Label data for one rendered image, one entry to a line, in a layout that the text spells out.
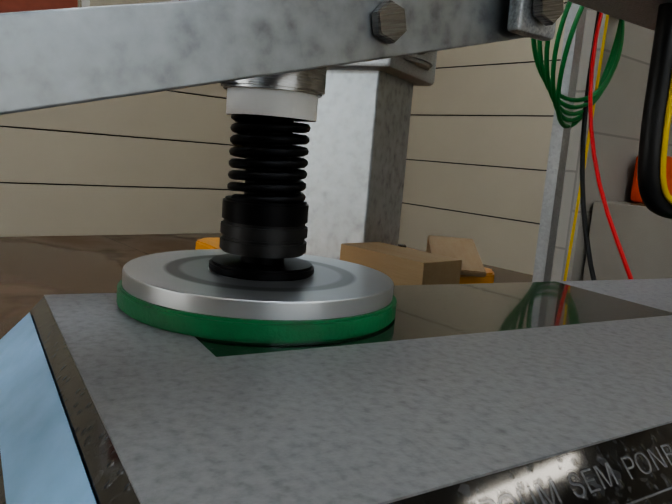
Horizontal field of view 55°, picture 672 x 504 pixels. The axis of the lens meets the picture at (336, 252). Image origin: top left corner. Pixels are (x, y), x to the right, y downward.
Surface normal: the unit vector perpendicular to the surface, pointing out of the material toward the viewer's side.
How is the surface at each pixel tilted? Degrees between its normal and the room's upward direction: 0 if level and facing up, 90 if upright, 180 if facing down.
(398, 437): 0
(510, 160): 90
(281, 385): 0
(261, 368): 0
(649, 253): 90
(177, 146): 90
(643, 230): 90
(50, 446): 46
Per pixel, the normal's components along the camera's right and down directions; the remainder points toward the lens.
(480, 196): -0.77, 0.04
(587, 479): 0.44, -0.58
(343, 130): -0.44, 0.10
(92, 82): 0.58, 0.17
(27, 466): -0.56, -0.69
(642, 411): 0.08, -0.98
